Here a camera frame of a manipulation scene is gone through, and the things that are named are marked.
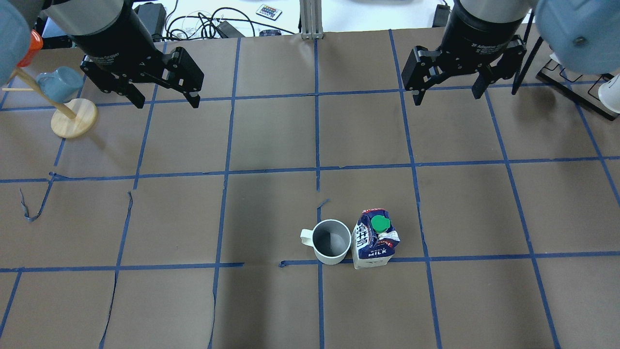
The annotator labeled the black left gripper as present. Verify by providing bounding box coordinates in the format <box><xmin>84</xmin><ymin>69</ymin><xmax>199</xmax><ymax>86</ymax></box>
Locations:
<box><xmin>80</xmin><ymin>19</ymin><xmax>204</xmax><ymax>109</ymax></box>

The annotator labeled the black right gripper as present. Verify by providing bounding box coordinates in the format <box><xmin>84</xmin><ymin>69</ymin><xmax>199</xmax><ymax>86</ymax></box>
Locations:
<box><xmin>401</xmin><ymin>19</ymin><xmax>527</xmax><ymax>106</ymax></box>

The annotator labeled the blue white milk carton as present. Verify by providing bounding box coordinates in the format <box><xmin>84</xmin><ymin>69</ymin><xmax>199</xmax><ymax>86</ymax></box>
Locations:
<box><xmin>351</xmin><ymin>208</ymin><xmax>401</xmax><ymax>270</ymax></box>

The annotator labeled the white plastic mug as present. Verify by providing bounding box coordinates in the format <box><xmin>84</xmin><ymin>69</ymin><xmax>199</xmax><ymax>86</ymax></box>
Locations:
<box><xmin>300</xmin><ymin>219</ymin><xmax>352</xmax><ymax>265</ymax></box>

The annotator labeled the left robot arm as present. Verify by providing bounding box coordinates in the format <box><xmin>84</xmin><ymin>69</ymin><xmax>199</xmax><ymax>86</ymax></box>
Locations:
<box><xmin>0</xmin><ymin>0</ymin><xmax>204</xmax><ymax>108</ymax></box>

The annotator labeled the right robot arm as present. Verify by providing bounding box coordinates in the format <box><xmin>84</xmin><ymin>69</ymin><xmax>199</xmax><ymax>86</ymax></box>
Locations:
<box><xmin>401</xmin><ymin>0</ymin><xmax>620</xmax><ymax>106</ymax></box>

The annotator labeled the orange cup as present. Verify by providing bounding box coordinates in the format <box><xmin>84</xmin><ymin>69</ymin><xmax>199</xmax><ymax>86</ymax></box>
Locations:
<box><xmin>17</xmin><ymin>29</ymin><xmax>44</xmax><ymax>68</ymax></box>

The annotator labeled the black power adapter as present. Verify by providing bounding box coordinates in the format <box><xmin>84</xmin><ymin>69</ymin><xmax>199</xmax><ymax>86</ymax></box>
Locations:
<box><xmin>215</xmin><ymin>21</ymin><xmax>245</xmax><ymax>38</ymax></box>

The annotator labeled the wooden mug tree stand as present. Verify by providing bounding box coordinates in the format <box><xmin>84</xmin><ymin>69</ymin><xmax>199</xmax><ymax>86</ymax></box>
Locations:
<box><xmin>2</xmin><ymin>67</ymin><xmax>99</xmax><ymax>139</ymax></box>

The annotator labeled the blue mug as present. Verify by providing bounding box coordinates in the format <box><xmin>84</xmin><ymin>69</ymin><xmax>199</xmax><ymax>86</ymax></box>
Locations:
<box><xmin>35</xmin><ymin>66</ymin><xmax>84</xmax><ymax>103</ymax></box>

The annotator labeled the black metal rack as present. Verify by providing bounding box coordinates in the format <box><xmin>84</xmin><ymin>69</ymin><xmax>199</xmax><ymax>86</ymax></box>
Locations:
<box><xmin>511</xmin><ymin>35</ymin><xmax>619</xmax><ymax>121</ymax></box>

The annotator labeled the remote control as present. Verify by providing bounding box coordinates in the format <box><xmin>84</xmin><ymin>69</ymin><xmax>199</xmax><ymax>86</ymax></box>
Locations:
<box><xmin>255</xmin><ymin>4</ymin><xmax>283</xmax><ymax>21</ymax></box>

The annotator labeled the black cable bundle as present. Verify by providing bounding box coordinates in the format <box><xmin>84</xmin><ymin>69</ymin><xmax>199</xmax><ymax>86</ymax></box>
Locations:
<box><xmin>165</xmin><ymin>7</ymin><xmax>296</xmax><ymax>40</ymax></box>

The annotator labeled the aluminium frame post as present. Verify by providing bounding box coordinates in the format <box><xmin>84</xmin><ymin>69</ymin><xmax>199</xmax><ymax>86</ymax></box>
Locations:
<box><xmin>299</xmin><ymin>0</ymin><xmax>324</xmax><ymax>40</ymax></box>

